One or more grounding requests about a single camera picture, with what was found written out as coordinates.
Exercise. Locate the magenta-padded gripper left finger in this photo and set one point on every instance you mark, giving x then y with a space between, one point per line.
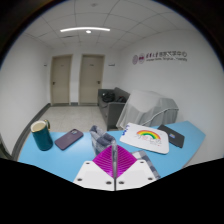
100 170

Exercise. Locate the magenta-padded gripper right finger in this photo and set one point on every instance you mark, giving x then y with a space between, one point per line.
131 170

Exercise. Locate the grey white checked towel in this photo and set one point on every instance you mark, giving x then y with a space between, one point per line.
100 139

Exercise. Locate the white rainbow-print mouse pad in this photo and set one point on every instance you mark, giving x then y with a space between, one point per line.
145 140

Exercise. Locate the purple smartphone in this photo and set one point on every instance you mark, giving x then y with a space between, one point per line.
68 139

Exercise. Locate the black flat device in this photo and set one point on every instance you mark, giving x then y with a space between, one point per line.
171 136

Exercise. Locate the grey cloth-covered furniture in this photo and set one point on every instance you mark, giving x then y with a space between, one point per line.
146 108

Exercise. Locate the dark teal mug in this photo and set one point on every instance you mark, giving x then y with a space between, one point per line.
42 138

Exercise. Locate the black bag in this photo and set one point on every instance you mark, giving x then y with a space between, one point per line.
108 97

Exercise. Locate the beige door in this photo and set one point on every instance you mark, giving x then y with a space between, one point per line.
61 80
91 79

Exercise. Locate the small round ceiling light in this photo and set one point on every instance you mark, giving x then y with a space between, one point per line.
88 31

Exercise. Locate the long ceiling strip light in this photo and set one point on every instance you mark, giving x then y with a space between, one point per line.
71 29

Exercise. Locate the wall sign lettering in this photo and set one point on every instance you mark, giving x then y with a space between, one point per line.
160 57

